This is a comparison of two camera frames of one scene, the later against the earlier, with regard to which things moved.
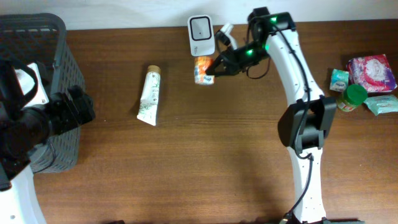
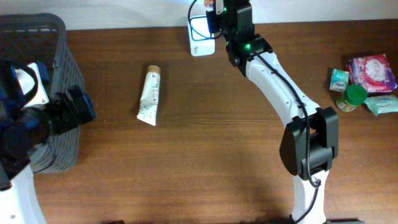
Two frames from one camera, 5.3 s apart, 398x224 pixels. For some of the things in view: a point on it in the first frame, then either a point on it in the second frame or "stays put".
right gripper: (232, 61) to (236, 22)
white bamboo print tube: (148, 107) stays put
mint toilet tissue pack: (382, 104) stays put
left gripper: (72, 116) stays put
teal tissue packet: (339, 80) stays put
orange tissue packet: (201, 65) to (208, 4)
